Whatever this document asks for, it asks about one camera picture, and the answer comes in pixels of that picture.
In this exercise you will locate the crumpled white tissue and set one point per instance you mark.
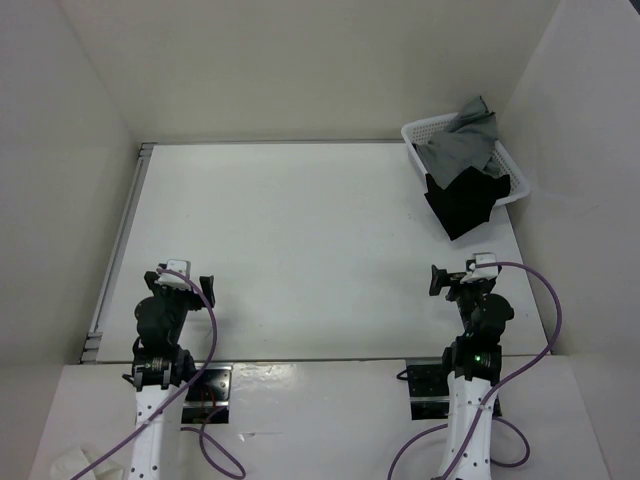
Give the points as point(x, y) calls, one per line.
point(72, 461)

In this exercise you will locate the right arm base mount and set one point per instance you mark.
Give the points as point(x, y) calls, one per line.
point(427, 381)

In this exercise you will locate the grey skirt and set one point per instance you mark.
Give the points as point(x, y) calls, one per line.
point(467, 141)

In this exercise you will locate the white perforated plastic basket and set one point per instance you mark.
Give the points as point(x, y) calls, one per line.
point(420, 132)

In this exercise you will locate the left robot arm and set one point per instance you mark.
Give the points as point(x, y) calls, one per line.
point(162, 371)

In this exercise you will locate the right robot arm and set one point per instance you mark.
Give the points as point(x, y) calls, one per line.
point(467, 454)

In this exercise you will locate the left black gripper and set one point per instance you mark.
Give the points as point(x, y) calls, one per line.
point(195, 299)

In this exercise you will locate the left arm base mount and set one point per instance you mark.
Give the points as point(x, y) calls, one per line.
point(208, 399)

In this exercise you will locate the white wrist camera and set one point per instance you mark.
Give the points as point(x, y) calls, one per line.
point(175, 274)
point(481, 267)

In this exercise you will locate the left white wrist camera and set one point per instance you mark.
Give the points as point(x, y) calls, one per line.
point(175, 274)

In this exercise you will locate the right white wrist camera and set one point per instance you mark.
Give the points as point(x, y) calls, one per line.
point(481, 267)

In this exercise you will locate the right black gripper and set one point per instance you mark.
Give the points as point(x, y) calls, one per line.
point(440, 278)

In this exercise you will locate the black skirt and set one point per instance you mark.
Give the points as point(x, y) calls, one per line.
point(467, 201)

